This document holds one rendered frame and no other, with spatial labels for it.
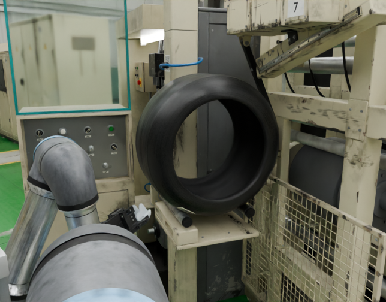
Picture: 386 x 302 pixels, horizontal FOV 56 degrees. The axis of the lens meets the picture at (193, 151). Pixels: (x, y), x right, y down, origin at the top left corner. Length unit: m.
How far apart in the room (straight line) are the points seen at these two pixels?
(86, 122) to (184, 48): 0.64
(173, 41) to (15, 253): 1.10
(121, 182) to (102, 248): 1.70
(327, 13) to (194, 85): 0.50
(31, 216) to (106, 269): 0.74
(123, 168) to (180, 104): 0.80
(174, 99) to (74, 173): 0.60
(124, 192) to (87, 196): 1.16
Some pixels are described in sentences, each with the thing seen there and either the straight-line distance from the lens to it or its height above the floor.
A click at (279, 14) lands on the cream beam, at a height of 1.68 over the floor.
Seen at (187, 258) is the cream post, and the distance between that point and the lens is 1.99.
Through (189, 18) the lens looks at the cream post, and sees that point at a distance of 1.75.
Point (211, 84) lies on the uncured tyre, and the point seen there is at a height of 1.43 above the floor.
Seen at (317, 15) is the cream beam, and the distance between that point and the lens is 1.30.
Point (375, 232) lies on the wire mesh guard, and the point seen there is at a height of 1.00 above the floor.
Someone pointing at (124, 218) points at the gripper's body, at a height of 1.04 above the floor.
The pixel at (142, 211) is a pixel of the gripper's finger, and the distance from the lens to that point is 1.27.
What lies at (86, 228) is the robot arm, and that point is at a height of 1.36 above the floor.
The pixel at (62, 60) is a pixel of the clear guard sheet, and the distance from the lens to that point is 1.92.
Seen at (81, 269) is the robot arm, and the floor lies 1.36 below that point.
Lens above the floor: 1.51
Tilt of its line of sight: 13 degrees down
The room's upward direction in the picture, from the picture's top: straight up
